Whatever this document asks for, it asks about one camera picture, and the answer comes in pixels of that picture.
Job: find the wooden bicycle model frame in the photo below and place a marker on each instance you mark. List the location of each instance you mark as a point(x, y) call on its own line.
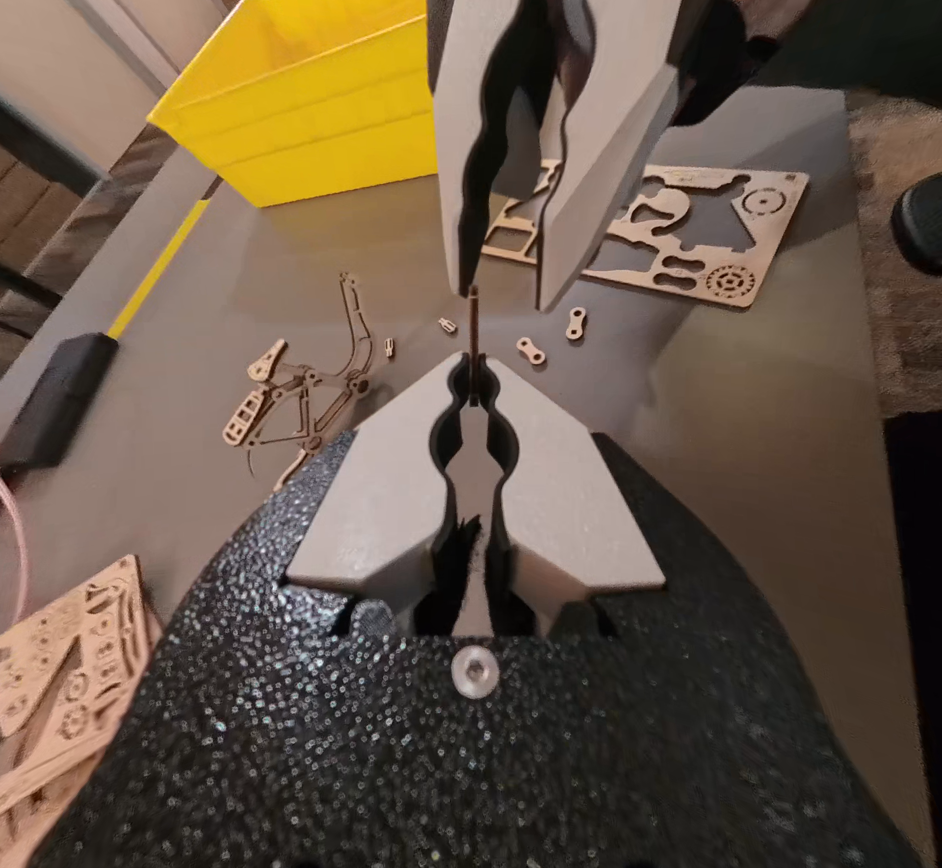
point(316, 382)

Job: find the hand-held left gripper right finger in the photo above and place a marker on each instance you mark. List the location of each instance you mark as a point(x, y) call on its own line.
point(581, 507)

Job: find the emptied wooden parts sheet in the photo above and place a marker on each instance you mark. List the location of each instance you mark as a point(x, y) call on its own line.
point(765, 250)

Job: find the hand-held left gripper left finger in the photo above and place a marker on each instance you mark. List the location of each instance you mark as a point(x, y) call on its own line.
point(375, 507)

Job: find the yellow tape strip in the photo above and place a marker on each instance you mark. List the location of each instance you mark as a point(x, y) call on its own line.
point(154, 272)

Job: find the small slotted wooden part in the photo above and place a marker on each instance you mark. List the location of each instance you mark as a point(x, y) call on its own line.
point(473, 345)

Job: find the yellow plastic bin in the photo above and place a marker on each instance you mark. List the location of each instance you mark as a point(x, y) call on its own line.
point(294, 110)

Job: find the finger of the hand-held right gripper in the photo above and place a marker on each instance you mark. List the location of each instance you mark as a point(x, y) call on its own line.
point(463, 73)
point(633, 73)

